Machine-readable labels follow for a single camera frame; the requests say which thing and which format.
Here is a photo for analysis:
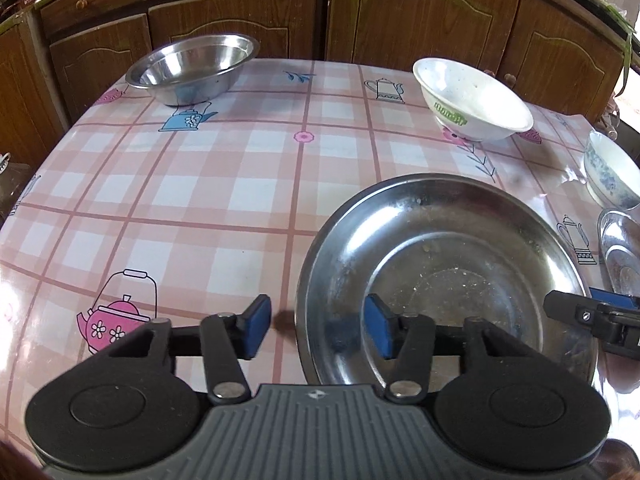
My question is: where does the large steel plate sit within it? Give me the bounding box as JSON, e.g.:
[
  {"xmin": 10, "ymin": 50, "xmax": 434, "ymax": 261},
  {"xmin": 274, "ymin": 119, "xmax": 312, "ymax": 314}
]
[{"xmin": 295, "ymin": 174, "xmax": 598, "ymax": 386}]

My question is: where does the blue patterned white bowl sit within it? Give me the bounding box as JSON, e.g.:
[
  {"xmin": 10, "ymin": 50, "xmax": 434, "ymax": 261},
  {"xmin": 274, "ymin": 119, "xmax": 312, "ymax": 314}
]
[{"xmin": 584, "ymin": 130, "xmax": 640, "ymax": 210}]

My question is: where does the white bowl green logo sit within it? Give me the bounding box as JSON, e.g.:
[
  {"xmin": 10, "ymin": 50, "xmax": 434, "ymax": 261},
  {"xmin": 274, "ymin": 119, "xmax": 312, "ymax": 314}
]
[{"xmin": 412, "ymin": 58, "xmax": 534, "ymax": 142}]

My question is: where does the deep steel bowl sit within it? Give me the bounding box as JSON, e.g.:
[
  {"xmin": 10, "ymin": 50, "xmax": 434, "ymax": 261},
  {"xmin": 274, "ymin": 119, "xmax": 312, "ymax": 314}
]
[{"xmin": 125, "ymin": 34, "xmax": 260, "ymax": 107}]

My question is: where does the pink plaid tablecloth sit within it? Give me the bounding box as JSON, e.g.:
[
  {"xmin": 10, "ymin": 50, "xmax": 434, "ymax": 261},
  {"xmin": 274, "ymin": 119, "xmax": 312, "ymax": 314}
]
[{"xmin": 0, "ymin": 57, "xmax": 640, "ymax": 461}]

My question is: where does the brown wooden cabinet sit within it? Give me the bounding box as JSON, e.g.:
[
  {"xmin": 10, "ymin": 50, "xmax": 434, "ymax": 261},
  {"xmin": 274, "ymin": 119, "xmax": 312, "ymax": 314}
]
[{"xmin": 1, "ymin": 0, "xmax": 623, "ymax": 167}]

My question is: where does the green onion stalk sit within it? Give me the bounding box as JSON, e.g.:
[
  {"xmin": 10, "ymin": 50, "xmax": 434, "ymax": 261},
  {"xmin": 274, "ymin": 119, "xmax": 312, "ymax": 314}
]
[{"xmin": 592, "ymin": 0, "xmax": 639, "ymax": 96}]

